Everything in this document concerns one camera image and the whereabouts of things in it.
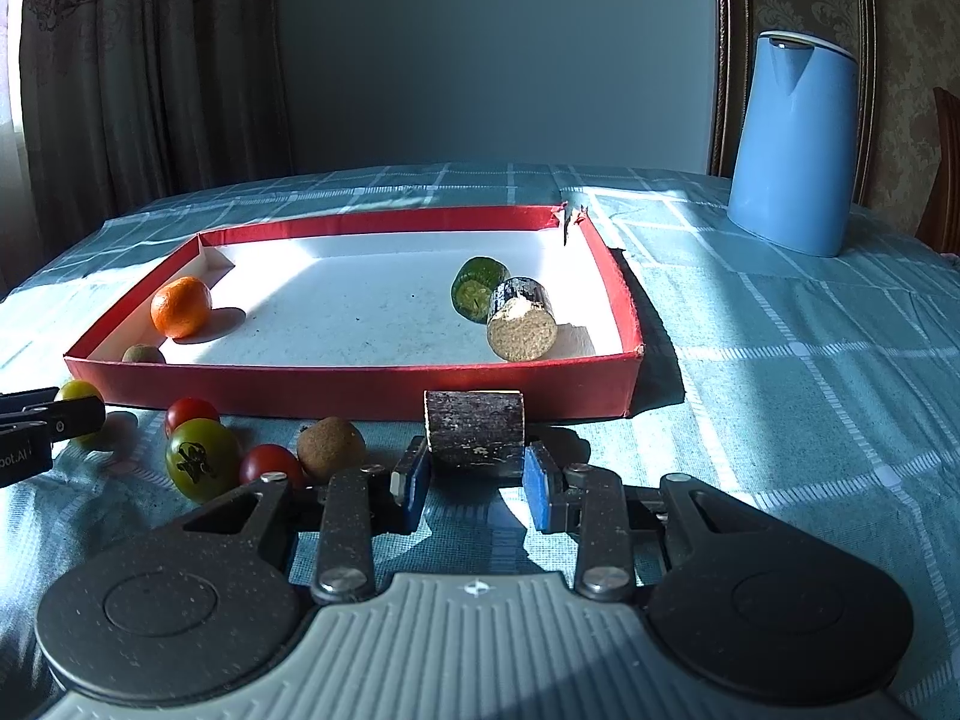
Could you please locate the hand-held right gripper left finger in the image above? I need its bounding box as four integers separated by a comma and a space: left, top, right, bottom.
161, 435, 432, 605

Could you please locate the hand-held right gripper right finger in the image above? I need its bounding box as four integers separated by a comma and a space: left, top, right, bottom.
523, 441, 773, 602

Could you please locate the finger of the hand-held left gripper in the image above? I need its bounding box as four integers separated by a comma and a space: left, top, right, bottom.
0, 387, 61, 421
0, 396, 107, 442

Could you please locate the small green tomato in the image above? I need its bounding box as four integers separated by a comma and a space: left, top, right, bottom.
54, 379, 107, 451

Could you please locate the red cherry tomato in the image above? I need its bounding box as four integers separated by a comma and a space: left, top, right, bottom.
164, 397, 221, 440
238, 444, 307, 488

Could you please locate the large green tomato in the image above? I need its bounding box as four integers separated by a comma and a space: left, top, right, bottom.
165, 418, 242, 505

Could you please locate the orange tangerine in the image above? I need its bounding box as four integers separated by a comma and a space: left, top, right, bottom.
150, 276, 214, 340

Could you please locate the red shallow cardboard box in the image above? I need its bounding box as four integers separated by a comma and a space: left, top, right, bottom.
64, 202, 646, 421

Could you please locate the green cucumber piece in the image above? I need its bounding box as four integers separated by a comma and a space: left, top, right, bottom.
451, 256, 511, 325

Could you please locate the sheer white curtain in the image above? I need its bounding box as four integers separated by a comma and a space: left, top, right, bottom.
0, 0, 27, 301

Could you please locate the teal checked tablecloth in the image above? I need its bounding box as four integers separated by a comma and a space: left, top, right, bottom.
0, 161, 960, 720

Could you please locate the brown patterned curtain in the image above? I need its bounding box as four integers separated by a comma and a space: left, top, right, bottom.
19, 0, 295, 222

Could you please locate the blue electric kettle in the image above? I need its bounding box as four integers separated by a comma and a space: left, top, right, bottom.
727, 30, 858, 257

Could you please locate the wooden chair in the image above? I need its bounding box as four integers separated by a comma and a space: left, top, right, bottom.
916, 86, 960, 256

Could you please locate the dark wooden frame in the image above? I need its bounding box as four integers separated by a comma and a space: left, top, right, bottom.
709, 0, 878, 203

